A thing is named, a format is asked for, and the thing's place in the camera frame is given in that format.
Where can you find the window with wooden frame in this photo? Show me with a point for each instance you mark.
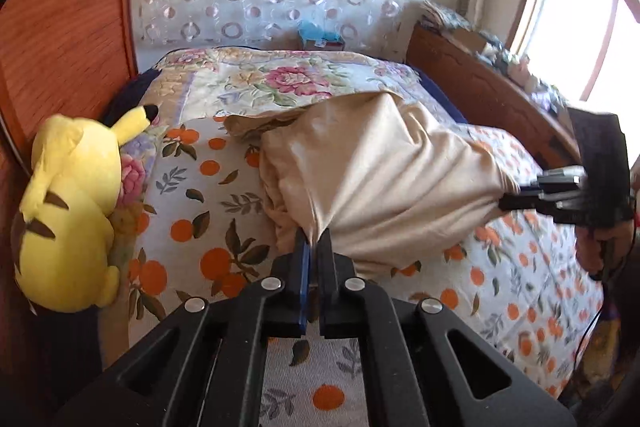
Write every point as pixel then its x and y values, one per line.
pixel 587 51

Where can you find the orange fruit print bedsheet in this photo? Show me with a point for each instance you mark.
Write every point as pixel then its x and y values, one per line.
pixel 199 230

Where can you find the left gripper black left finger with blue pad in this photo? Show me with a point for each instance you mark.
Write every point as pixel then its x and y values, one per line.
pixel 204 364

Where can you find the beige t-shirt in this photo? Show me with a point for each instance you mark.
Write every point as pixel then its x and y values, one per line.
pixel 389 183

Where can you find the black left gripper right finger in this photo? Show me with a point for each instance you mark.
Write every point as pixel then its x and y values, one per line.
pixel 421 365

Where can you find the person's right hand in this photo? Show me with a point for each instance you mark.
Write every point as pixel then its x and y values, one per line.
pixel 611 256

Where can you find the blue plush toy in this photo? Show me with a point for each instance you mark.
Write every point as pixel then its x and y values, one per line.
pixel 312 37

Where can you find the cardboard box on cabinet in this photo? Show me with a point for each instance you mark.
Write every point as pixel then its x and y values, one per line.
pixel 471 40

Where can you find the wooden side cabinet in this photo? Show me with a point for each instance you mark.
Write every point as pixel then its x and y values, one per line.
pixel 487 98

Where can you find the wooden headboard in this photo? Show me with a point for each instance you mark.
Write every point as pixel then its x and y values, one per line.
pixel 57 56

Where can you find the folded patterned cloth pile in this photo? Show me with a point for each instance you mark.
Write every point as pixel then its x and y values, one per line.
pixel 439 18

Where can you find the floral quilt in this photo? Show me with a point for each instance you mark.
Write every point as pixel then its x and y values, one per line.
pixel 218 82

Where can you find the yellow pikachu plush toy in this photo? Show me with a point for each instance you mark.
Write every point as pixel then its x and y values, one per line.
pixel 61 235

